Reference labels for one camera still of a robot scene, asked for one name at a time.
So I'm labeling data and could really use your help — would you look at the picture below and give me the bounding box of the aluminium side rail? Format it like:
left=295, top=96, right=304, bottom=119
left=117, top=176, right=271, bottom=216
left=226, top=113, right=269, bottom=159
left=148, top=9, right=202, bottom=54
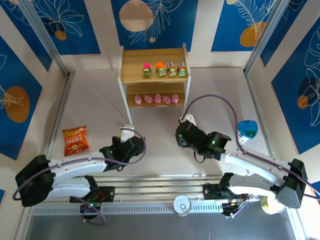
left=36, top=71, right=76, bottom=183
left=244, top=69, right=285, bottom=176

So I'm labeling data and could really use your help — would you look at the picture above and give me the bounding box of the orange snack bag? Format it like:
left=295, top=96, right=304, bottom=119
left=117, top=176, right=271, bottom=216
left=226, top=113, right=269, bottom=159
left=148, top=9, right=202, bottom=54
left=61, top=125, right=90, bottom=157

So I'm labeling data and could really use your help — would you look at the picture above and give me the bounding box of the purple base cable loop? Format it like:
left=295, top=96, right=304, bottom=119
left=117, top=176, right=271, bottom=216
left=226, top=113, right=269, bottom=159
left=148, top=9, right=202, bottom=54
left=82, top=204, right=111, bottom=225

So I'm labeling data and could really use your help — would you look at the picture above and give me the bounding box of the green truck toy orange top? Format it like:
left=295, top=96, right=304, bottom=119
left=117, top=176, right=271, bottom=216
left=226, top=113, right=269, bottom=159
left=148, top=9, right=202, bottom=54
left=155, top=61, right=167, bottom=78

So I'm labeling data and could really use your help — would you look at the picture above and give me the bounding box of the green truck toy pink top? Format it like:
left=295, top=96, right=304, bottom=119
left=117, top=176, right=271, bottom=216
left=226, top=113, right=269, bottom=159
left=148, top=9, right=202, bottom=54
left=142, top=62, right=153, bottom=79

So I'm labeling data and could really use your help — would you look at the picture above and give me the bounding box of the aluminium upright post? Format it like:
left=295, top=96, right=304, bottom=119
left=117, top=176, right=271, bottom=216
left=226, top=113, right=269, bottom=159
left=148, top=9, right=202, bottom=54
left=18, top=0, right=73, bottom=78
left=243, top=0, right=288, bottom=76

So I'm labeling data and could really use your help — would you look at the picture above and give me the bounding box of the wooden two-tier shelf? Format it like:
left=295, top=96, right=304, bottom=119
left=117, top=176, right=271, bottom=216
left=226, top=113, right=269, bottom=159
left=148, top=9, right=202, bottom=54
left=117, top=44, right=192, bottom=126

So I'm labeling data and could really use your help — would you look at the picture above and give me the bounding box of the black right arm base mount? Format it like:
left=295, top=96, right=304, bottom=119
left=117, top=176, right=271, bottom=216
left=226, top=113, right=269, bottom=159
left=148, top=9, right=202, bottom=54
left=202, top=182, right=250, bottom=220

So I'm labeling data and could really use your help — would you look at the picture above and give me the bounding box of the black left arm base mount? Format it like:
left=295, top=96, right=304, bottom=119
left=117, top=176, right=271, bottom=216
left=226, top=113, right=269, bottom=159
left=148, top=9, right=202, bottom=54
left=79, top=186, right=116, bottom=221

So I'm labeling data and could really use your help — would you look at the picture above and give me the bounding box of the yellow white tape roll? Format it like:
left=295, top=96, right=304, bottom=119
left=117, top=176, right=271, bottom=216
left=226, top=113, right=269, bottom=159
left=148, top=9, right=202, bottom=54
left=259, top=196, right=286, bottom=215

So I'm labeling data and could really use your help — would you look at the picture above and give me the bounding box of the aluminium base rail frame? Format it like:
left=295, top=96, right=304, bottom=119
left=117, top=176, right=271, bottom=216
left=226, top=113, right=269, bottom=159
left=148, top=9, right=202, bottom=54
left=26, top=174, right=297, bottom=217

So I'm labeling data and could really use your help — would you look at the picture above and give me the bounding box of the silver tin can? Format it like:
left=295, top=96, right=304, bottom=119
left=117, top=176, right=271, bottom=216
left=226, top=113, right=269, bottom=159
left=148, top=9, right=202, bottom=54
left=173, top=194, right=193, bottom=216

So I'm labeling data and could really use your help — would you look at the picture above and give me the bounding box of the grey slotted cable duct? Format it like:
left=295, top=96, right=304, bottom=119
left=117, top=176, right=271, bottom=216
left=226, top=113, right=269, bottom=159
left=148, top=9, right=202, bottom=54
left=32, top=203, right=226, bottom=216

